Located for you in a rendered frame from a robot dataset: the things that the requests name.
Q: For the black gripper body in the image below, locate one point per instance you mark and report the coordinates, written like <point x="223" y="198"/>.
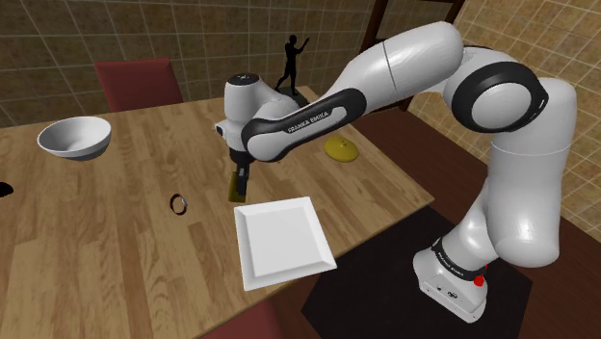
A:
<point x="242" y="165"/>

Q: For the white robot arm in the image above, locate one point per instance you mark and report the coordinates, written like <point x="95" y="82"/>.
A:
<point x="526" y="187"/>

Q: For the olive rectangular block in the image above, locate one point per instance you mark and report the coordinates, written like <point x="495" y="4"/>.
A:
<point x="232" y="190"/>

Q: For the white square plate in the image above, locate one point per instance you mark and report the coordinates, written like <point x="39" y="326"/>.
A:
<point x="281" y="239"/>

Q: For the yellow domed lid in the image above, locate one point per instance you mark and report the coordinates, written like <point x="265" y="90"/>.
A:
<point x="341" y="149"/>

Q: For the black human figurine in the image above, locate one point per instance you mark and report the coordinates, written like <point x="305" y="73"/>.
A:
<point x="291" y="61"/>

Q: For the red chair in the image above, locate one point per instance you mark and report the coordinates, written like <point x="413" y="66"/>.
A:
<point x="136" y="84"/>
<point x="249" y="324"/>

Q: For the wooden table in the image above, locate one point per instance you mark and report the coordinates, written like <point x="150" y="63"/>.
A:
<point x="117" y="263"/>

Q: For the white bowl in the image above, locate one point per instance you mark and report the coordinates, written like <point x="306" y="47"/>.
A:
<point x="70" y="136"/>

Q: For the dark robot stand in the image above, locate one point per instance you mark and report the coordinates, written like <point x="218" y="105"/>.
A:
<point x="375" y="291"/>

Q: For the black object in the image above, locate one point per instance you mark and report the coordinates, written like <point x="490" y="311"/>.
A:
<point x="3" y="189"/>

